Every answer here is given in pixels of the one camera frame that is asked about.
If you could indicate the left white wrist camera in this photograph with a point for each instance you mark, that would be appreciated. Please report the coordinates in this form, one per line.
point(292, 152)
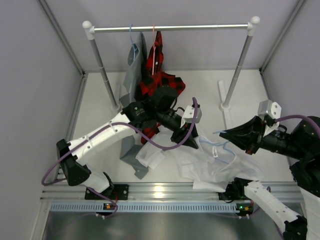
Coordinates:
point(188, 115)

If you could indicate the blue wire hanger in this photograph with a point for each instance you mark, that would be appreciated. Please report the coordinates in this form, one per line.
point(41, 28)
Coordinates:
point(216, 151)

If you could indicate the silver white clothes rack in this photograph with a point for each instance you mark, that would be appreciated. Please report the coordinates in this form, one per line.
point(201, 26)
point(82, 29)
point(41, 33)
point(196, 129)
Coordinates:
point(225, 95)

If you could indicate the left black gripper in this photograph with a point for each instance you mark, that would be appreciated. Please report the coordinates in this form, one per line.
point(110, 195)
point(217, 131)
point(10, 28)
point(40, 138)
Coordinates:
point(180, 134)

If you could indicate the blue hanger with grey shirt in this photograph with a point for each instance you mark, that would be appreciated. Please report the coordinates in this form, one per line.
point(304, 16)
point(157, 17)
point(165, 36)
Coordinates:
point(133, 45)

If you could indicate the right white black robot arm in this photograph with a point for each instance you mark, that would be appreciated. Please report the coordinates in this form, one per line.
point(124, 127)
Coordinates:
point(302, 145)

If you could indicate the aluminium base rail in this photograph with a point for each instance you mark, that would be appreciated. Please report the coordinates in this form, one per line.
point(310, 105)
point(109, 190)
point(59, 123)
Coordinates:
point(286, 192)

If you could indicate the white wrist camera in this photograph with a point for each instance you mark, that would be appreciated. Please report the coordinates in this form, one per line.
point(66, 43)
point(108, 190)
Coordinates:
point(188, 115)
point(269, 111)

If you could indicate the red black plaid shirt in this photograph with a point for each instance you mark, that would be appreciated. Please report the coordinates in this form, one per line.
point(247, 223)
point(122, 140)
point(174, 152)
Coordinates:
point(149, 83)

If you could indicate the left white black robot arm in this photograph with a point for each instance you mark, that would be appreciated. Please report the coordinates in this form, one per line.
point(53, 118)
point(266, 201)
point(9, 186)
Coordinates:
point(75, 155)

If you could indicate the pink hanger with plaid shirt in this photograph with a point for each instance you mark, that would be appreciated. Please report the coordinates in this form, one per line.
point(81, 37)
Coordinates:
point(154, 34)

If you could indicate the grey shirt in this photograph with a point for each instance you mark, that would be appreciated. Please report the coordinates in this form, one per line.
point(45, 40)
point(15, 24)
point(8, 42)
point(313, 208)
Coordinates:
point(133, 76)

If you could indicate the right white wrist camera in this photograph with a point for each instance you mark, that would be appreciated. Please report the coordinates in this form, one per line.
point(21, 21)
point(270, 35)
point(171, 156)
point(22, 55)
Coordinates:
point(269, 111)

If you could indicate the white shirt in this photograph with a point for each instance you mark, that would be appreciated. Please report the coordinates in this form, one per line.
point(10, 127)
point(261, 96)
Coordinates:
point(194, 165)

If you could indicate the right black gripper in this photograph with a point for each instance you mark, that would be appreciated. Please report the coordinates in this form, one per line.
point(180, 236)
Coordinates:
point(249, 135)

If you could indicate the slotted grey cable duct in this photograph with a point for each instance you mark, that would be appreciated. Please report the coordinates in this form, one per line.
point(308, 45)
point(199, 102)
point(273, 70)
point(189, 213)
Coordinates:
point(148, 207)

